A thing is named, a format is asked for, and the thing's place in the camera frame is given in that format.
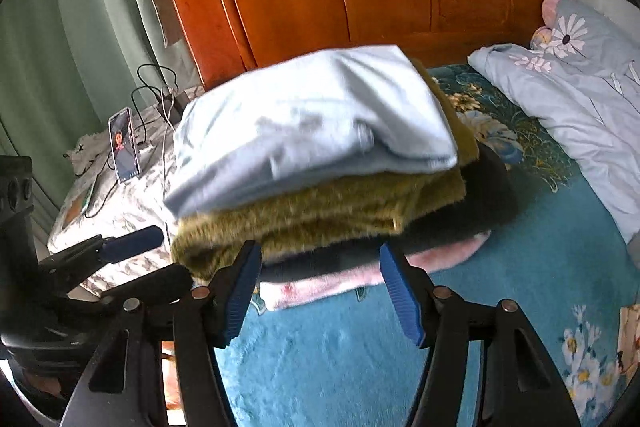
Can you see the white leaf-print cloth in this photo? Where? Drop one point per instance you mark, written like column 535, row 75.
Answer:
column 135, row 207

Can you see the folded dark garment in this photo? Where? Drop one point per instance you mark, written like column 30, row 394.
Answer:
column 480, row 202

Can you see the green curtain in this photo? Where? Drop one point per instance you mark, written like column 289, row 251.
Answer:
column 60, row 57

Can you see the light blue t-shirt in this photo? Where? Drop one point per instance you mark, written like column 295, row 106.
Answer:
column 300, row 122

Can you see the red and cream floral cloth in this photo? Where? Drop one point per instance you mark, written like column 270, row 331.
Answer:
column 630, row 342

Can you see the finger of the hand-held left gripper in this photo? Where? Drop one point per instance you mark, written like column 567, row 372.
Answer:
column 155, row 279
column 132, row 243

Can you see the folded pink garment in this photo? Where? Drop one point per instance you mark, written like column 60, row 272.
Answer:
column 325, row 287

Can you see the pink floral pillow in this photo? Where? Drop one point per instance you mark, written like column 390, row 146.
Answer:
column 546, row 22

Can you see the smartphone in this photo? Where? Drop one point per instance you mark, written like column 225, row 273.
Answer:
column 123, row 144

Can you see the black charger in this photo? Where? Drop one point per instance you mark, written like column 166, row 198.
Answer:
column 172, row 104

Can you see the folded olive green garment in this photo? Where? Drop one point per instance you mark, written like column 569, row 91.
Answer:
column 300, row 217

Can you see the teal floral blanket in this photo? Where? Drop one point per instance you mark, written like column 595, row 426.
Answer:
column 525, row 257

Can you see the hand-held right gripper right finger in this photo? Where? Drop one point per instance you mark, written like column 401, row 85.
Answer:
column 400, row 302

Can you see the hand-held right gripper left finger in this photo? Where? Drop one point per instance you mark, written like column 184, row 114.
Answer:
column 240, row 297

